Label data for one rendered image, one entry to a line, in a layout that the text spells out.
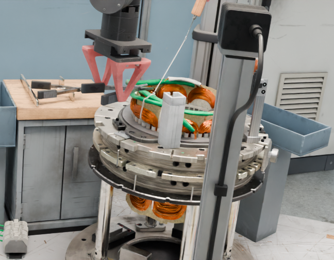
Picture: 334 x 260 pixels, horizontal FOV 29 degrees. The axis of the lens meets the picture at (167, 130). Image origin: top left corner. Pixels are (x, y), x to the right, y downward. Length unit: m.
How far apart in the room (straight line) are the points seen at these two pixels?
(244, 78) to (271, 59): 2.86
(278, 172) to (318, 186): 2.39
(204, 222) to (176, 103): 0.38
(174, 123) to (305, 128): 0.46
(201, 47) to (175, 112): 0.58
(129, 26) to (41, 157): 0.42
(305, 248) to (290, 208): 1.99
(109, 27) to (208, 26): 0.62
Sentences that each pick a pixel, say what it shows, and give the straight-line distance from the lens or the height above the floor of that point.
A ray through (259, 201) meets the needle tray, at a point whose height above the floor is 0.88.
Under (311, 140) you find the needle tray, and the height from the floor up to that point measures 1.05.
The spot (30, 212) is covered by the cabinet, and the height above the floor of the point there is 0.83.
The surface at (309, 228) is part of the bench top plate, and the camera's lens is 1.59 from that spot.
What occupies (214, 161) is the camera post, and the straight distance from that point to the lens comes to 0.66.
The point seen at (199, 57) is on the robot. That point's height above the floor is 1.11.
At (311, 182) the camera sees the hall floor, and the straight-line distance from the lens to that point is 3.85.
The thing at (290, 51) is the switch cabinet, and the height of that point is 0.75.
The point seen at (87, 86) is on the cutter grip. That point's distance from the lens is 1.07.
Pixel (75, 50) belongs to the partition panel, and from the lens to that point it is 3.53.
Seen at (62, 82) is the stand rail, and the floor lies 1.08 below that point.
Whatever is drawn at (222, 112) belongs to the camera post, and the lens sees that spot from 0.65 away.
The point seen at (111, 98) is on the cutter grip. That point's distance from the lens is 1.03.
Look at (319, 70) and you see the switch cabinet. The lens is 3.72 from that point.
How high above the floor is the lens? 1.49
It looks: 20 degrees down
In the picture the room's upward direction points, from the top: 7 degrees clockwise
